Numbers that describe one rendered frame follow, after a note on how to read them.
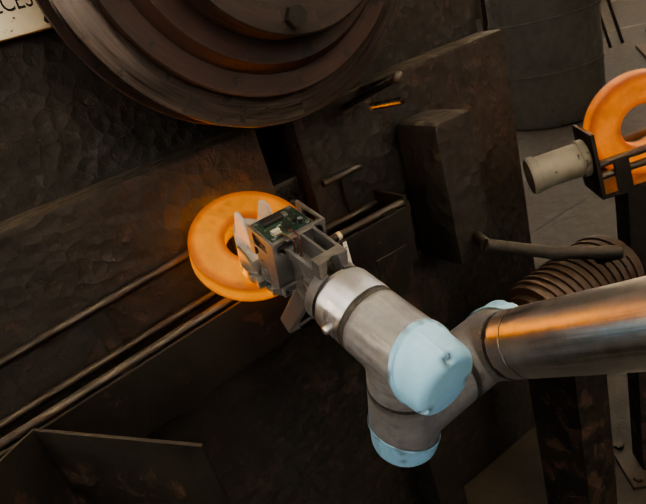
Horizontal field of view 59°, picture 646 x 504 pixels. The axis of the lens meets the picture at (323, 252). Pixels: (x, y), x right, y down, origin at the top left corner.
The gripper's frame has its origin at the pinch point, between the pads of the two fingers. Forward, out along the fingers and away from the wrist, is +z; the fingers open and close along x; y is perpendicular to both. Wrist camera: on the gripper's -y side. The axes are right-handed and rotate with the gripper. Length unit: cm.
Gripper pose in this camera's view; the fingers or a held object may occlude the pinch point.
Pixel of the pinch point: (243, 229)
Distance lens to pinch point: 74.6
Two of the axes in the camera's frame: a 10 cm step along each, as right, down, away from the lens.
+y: -0.9, -7.7, -6.3
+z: -6.1, -4.6, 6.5
